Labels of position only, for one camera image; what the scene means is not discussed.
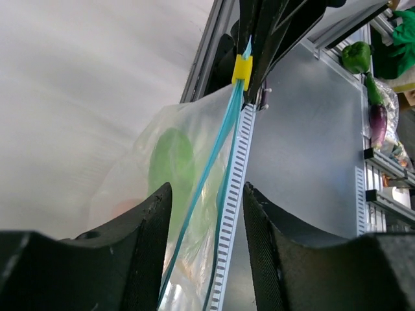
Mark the green toy vegetable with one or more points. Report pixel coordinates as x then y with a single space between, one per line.
173 161

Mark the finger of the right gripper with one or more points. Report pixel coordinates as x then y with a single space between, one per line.
274 28
244 26

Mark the aluminium rail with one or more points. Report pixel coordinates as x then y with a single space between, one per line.
222 16

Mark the green toy bell pepper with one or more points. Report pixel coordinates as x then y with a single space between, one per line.
356 57

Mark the clear zip top bag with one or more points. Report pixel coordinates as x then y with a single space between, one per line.
200 148

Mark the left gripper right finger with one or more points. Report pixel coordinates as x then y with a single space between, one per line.
296 266

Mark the green cloth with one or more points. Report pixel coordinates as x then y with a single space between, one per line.
390 62

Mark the pink toy egg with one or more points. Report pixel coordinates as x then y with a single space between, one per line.
125 206

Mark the purple toy eggplant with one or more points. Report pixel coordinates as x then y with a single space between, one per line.
377 112

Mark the white slotted cable duct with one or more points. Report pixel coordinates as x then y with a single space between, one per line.
230 204

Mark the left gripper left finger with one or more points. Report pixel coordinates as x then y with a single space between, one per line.
116 266

